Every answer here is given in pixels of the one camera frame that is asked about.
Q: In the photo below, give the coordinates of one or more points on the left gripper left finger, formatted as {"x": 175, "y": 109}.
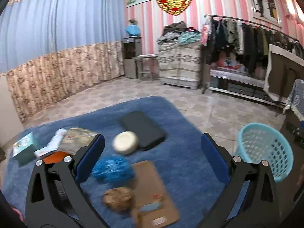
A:
{"x": 54, "y": 197}

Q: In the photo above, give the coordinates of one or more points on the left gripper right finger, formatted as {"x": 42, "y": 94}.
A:
{"x": 249, "y": 197}

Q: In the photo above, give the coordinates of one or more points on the brown paper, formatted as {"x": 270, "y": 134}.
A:
{"x": 118, "y": 199}

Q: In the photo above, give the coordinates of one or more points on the blue plastic wrapper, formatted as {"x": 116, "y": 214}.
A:
{"x": 114, "y": 170}

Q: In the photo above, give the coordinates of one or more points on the white tissue pack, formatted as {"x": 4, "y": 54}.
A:
{"x": 53, "y": 145}

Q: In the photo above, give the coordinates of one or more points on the teal tissue box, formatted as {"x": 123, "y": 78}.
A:
{"x": 24, "y": 149}

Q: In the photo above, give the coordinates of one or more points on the light blue plastic basket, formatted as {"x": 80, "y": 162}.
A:
{"x": 258, "y": 142}

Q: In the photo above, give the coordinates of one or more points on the crumpled grey snack bag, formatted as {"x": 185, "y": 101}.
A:
{"x": 74, "y": 139}

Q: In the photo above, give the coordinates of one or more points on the white round tin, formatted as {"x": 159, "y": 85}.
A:
{"x": 125, "y": 143}

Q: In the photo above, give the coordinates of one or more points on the brown phone case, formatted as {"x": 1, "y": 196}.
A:
{"x": 152, "y": 205}

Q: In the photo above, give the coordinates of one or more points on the blue quilted blanket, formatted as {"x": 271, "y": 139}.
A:
{"x": 179, "y": 155}

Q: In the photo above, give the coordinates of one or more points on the black phone case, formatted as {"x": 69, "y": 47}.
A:
{"x": 148, "y": 133}

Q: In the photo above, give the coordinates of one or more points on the low shelf with lace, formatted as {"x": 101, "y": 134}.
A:
{"x": 240, "y": 85}

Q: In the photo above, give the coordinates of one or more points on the chair with beige cover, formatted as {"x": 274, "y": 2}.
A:
{"x": 283, "y": 69}

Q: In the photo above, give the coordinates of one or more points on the cloth covered cabinet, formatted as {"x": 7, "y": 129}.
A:
{"x": 179, "y": 65}

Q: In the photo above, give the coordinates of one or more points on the blue floral curtain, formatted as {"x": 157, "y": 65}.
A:
{"x": 51, "y": 49}

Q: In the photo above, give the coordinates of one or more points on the clothes rack with garments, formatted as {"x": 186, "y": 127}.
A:
{"x": 240, "y": 47}

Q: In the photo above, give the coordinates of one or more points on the small folding table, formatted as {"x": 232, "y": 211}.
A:
{"x": 145, "y": 67}

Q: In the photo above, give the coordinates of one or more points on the grey water dispenser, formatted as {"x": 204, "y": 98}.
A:
{"x": 132, "y": 47}

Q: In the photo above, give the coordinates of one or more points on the pile of folded clothes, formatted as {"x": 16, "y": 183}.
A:
{"x": 180, "y": 33}

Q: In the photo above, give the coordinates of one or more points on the blue potted plant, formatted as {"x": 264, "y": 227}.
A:
{"x": 133, "y": 29}

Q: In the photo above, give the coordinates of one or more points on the framed wall picture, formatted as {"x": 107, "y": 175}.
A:
{"x": 267, "y": 11}

